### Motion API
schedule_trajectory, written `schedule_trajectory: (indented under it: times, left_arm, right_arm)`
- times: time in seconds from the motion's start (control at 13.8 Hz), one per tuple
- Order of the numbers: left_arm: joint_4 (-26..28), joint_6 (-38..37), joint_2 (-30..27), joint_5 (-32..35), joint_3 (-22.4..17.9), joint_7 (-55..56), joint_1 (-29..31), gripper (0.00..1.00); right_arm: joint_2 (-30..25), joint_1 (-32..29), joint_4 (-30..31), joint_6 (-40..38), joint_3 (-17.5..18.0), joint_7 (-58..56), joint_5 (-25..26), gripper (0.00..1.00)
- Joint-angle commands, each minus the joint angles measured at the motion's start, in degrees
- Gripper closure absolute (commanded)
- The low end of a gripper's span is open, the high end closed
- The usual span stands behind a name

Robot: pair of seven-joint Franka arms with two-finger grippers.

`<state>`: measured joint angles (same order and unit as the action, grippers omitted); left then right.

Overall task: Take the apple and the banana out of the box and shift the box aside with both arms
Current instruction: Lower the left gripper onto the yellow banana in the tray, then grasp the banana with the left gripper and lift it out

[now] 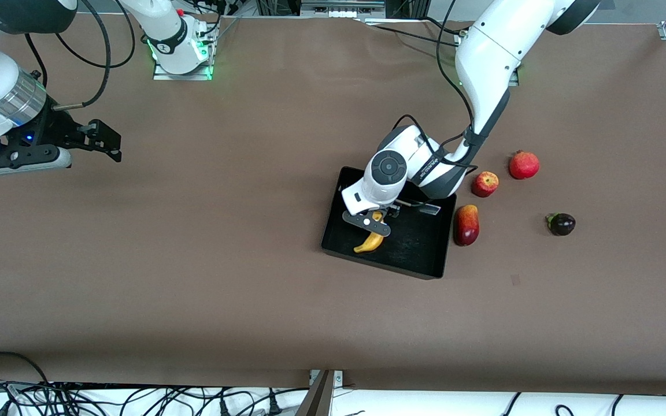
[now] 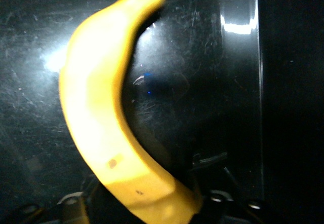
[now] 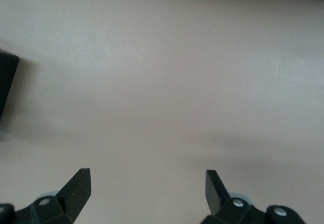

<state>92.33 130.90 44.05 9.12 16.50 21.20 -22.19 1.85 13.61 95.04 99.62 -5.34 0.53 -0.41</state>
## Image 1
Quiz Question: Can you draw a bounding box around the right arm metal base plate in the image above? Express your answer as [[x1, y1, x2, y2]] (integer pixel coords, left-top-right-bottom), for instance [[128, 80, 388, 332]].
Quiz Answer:
[[153, 23, 214, 80]]

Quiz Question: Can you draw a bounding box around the grey power strip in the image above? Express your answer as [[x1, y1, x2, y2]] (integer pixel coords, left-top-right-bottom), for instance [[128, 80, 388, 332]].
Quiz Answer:
[[301, 0, 386, 18]]

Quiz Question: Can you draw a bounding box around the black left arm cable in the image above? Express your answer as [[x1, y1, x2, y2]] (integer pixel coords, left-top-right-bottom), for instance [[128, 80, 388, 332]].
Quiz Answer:
[[392, 0, 479, 217]]

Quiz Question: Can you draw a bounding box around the black plastic box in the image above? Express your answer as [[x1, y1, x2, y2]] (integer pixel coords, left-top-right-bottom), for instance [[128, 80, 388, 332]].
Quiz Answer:
[[321, 166, 457, 281]]

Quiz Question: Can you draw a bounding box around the paper table cover sheet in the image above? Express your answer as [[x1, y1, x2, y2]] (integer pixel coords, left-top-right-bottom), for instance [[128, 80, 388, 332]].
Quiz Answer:
[[0, 13, 666, 396]]

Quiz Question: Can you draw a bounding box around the grey metal post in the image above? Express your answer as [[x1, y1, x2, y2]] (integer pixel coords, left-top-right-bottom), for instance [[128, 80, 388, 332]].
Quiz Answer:
[[294, 370, 335, 416]]

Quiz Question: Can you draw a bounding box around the silver bracket plate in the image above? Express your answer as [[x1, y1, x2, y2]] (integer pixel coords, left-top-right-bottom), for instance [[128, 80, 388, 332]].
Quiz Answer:
[[309, 370, 344, 387]]

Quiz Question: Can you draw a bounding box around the red yellow mango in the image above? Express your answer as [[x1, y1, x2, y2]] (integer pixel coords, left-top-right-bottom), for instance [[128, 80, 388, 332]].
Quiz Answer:
[[453, 204, 480, 247]]

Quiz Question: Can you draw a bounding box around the yellow banana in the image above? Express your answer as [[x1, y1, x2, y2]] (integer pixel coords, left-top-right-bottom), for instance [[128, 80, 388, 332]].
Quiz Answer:
[[354, 211, 386, 254]]

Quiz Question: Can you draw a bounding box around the dark purple eggplant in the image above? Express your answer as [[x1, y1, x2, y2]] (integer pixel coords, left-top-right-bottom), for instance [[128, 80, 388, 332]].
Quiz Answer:
[[546, 213, 576, 236]]

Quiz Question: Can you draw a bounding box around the small red apple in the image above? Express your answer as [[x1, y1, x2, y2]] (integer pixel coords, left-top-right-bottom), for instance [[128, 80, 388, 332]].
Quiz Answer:
[[472, 171, 500, 198]]

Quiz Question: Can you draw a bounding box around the black cable across table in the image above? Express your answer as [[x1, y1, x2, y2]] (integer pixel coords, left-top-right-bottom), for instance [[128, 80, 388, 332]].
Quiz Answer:
[[362, 17, 467, 47]]

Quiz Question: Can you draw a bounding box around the red pomegranate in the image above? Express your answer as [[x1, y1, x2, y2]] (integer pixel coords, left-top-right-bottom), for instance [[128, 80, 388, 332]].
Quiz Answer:
[[509, 150, 541, 180]]

